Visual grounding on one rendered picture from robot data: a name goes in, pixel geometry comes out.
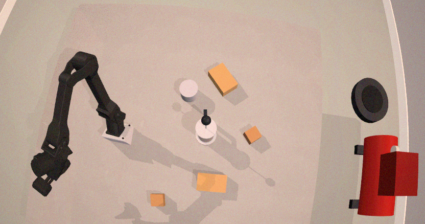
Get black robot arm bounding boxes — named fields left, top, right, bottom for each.
left=31, top=51, right=126, bottom=177

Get glass french press with black handle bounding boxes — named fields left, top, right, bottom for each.
left=195, top=109, right=217, bottom=145

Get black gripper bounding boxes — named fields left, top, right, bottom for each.
left=32, top=159, right=71, bottom=196

